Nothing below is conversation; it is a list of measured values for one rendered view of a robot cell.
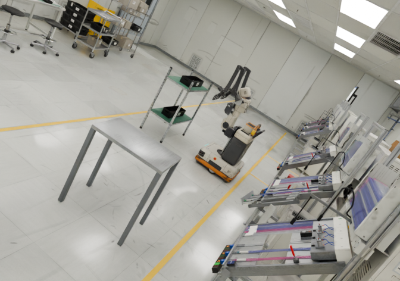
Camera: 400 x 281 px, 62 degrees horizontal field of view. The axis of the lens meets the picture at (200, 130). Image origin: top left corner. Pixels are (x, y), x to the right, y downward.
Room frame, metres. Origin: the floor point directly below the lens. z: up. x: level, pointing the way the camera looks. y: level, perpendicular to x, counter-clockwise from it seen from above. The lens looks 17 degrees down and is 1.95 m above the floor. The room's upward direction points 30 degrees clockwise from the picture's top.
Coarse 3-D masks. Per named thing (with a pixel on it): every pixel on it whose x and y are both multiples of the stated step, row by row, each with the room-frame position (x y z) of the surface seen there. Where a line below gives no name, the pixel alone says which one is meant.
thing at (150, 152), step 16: (96, 128) 2.44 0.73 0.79; (112, 128) 2.58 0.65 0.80; (128, 128) 2.75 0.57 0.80; (128, 144) 2.46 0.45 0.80; (144, 144) 2.62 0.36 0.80; (160, 144) 2.80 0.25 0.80; (80, 160) 2.45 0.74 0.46; (144, 160) 2.36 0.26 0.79; (160, 160) 2.50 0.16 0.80; (176, 160) 2.67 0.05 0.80; (160, 176) 2.36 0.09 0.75; (64, 192) 2.44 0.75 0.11; (160, 192) 2.74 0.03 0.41; (128, 224) 2.34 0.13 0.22
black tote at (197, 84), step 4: (184, 76) 5.03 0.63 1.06; (188, 76) 5.27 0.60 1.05; (192, 76) 5.44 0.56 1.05; (180, 80) 5.03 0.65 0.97; (184, 80) 5.02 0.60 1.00; (188, 80) 5.01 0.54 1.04; (192, 80) 5.04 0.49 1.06; (196, 80) 5.57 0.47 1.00; (200, 80) 5.56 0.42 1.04; (184, 84) 5.01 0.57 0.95; (188, 84) 5.00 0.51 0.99; (196, 84) 5.28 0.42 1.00; (200, 84) 5.45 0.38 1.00
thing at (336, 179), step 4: (332, 172) 3.51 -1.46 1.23; (336, 172) 3.48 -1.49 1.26; (332, 176) 3.33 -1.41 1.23; (336, 176) 3.31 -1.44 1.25; (332, 180) 3.17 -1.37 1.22; (336, 180) 3.15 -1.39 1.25; (340, 180) 3.13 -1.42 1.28; (336, 184) 3.06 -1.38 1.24; (340, 184) 3.05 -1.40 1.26; (336, 188) 3.06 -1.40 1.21; (340, 196) 3.04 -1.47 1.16
